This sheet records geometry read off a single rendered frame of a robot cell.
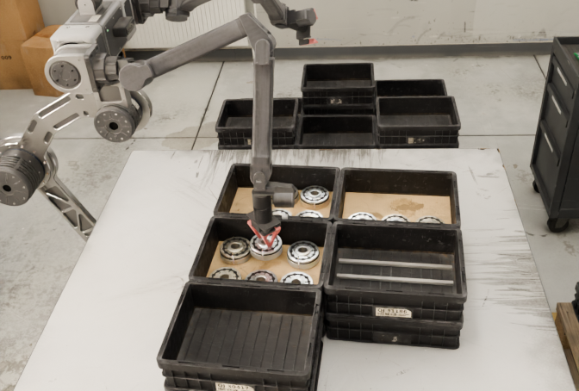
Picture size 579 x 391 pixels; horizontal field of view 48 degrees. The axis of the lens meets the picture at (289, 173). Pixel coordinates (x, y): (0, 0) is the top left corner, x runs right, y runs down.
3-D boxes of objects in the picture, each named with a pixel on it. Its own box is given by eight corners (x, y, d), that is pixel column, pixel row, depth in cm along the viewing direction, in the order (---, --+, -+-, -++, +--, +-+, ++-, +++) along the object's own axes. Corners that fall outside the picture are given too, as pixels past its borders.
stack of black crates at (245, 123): (224, 200, 350) (214, 128, 324) (233, 167, 374) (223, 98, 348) (299, 200, 346) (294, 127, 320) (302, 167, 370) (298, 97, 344)
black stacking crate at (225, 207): (216, 241, 222) (212, 215, 215) (235, 189, 246) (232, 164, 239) (333, 248, 216) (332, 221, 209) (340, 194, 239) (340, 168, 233)
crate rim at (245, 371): (155, 369, 168) (153, 363, 167) (187, 285, 192) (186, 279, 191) (308, 382, 162) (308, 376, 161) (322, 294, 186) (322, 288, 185)
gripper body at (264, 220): (263, 210, 208) (261, 191, 203) (282, 226, 201) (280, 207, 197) (245, 219, 205) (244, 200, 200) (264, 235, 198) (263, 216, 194)
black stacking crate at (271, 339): (163, 391, 174) (155, 363, 168) (192, 307, 198) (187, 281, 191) (310, 405, 168) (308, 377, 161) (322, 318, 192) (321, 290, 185)
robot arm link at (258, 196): (252, 183, 198) (250, 194, 193) (275, 183, 197) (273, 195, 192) (254, 201, 202) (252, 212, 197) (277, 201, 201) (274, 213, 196)
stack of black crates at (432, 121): (376, 200, 342) (377, 127, 316) (374, 167, 366) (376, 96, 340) (453, 200, 338) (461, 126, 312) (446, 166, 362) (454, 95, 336)
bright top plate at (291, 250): (283, 260, 206) (283, 259, 205) (292, 239, 213) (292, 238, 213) (314, 265, 203) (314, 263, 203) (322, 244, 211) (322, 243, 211)
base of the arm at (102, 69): (102, 79, 197) (92, 43, 190) (127, 79, 196) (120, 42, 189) (93, 93, 190) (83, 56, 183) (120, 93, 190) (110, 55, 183)
